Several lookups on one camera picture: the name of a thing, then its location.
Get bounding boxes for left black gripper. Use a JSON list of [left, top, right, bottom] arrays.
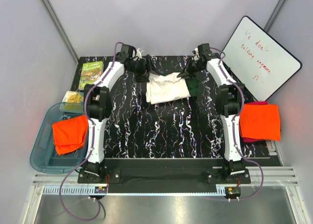
[[127, 54, 159, 82]]

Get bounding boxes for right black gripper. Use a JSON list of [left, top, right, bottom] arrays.
[[177, 57, 204, 79]]

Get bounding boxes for white and green t-shirt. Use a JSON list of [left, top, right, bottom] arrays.
[[146, 72, 199, 104]]

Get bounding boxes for magenta t-shirt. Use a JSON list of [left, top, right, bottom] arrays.
[[242, 101, 268, 143]]

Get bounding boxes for orange t-shirt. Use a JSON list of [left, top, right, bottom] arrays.
[[239, 104, 281, 141], [52, 115, 89, 156]]

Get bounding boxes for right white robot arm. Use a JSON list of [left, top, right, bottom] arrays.
[[177, 43, 245, 183]]

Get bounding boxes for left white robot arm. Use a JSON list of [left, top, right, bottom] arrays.
[[81, 43, 155, 183]]

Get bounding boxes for green treehouse paperback book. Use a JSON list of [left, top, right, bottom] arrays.
[[78, 61, 103, 90]]

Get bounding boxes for white dry-erase board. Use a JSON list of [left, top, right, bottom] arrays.
[[223, 16, 302, 101]]

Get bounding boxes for Brideshead Revisited paperback book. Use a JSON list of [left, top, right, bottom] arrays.
[[60, 91, 84, 112]]

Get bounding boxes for orange t-shirt in bin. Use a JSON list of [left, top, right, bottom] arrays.
[[52, 115, 89, 156]]

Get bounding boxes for teal plastic bin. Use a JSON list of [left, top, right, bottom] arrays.
[[30, 102, 88, 174]]

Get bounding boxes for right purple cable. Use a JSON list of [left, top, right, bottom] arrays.
[[210, 46, 264, 202]]

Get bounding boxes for aluminium frame rail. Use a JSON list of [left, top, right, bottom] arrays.
[[32, 167, 297, 196]]

